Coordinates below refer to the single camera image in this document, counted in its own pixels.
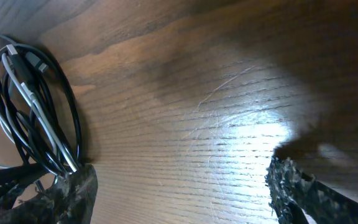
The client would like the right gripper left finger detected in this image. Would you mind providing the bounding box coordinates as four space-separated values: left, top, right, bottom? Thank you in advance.
0 164 98 224

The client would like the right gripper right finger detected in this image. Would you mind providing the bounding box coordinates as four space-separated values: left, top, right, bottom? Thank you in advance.
265 157 358 224

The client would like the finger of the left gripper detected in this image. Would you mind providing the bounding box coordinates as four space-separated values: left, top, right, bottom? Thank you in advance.
0 164 52 218

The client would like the white usb cable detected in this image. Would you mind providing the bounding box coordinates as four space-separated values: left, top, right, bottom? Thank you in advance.
0 44 80 177

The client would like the black usb cable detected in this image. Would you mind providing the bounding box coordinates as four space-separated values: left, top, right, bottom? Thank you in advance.
0 33 83 175

